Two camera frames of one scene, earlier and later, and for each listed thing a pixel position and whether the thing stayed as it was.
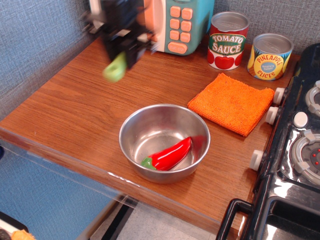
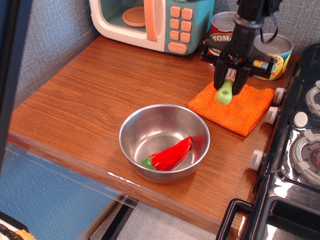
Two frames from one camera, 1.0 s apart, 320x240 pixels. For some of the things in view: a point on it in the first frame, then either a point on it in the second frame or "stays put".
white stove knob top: x=278 y=95 stays put
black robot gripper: x=122 y=22 -> x=238 y=51
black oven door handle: x=236 y=205 stays put
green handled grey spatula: x=114 y=70 -> x=224 y=94
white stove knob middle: x=271 y=114 stays put
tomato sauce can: x=227 y=39 stays put
